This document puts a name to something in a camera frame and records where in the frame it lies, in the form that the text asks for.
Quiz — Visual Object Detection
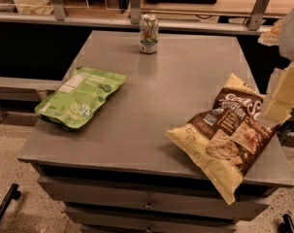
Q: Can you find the grey metal bracket right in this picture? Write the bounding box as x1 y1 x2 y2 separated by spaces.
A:
246 0 270 31

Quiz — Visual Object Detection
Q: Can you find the black leg bottom right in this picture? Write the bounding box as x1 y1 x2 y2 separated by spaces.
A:
278 214 294 233

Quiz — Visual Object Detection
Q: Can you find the grey metal bracket middle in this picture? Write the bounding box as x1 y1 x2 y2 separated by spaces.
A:
130 0 141 24

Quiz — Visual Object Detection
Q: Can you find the grey drawer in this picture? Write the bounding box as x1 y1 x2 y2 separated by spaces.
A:
65 207 236 233
38 176 269 221

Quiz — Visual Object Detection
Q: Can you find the grey metal bracket left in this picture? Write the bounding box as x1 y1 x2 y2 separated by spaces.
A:
51 0 67 20

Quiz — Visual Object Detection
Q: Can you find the upper grey drawer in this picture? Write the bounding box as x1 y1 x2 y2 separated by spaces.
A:
38 176 269 221

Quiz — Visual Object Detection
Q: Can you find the brown and cream chip bag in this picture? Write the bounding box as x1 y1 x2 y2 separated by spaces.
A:
166 74 277 205

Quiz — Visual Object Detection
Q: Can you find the black leg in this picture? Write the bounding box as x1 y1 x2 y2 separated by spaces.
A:
278 214 294 233
0 183 21 221

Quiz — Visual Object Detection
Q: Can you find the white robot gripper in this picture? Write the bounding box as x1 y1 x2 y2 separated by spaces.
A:
258 7 294 124

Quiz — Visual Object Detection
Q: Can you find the lower grey drawer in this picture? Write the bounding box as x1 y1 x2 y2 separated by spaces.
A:
65 207 236 233

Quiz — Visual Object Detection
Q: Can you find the green rice chip bag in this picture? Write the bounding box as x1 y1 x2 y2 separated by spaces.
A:
35 67 126 129

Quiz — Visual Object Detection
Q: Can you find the black leg bottom left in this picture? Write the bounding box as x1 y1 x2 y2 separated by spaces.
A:
0 183 21 221

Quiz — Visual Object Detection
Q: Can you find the grey metal bracket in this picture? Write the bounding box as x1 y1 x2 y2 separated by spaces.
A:
51 0 67 20
130 0 141 24
246 0 270 31

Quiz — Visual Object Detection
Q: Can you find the white green soda can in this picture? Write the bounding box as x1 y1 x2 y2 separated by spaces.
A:
140 14 158 53

